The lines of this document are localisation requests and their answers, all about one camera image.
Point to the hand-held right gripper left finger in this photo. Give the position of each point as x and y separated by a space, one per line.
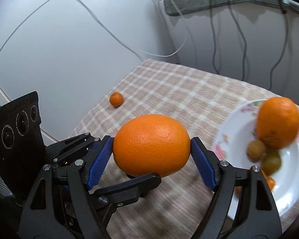
99 164

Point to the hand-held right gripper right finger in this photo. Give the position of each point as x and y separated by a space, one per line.
201 164

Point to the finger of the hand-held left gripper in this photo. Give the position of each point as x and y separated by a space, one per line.
72 143
129 186

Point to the white floral plate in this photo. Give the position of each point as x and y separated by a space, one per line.
234 134

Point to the large oval orange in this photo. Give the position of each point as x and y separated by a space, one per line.
150 145

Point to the small olive-brown fruit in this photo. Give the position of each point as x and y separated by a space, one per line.
256 149

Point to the mandarin with stem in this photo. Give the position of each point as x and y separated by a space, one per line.
269 182

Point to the large olive-green fruit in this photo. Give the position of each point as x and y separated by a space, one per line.
271 162

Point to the large round orange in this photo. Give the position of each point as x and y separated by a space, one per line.
277 124

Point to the small mandarin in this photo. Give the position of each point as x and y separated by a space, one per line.
116 99

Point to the beige checked tablecloth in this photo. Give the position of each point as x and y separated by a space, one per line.
177 89

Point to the white cabinet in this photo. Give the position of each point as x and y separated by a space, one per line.
64 54

